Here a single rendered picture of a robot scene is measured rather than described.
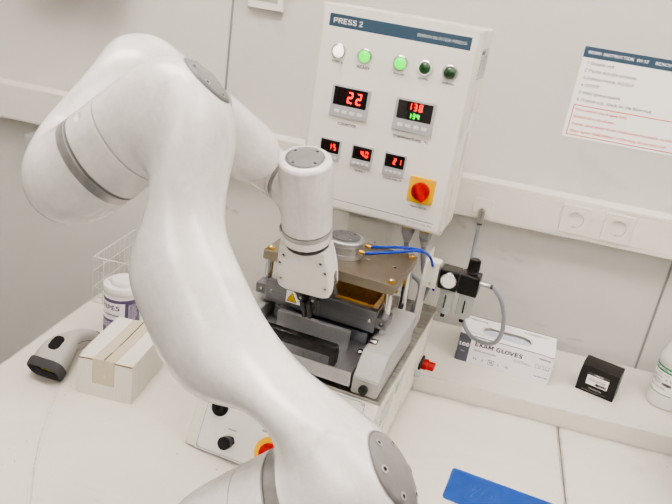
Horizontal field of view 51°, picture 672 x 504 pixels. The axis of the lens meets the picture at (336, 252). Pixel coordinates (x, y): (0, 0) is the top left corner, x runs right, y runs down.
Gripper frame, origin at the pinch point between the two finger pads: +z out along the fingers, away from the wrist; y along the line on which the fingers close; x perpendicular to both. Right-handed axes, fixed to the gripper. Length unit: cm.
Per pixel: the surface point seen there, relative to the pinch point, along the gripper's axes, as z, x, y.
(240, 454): 24.5, -18.6, -6.6
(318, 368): 9.7, -5.5, 4.0
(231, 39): -16, 68, -50
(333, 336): 8.9, 2.2, 3.9
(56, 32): -12, 60, -100
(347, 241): -2.7, 16.8, 1.1
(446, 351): 42, 37, 21
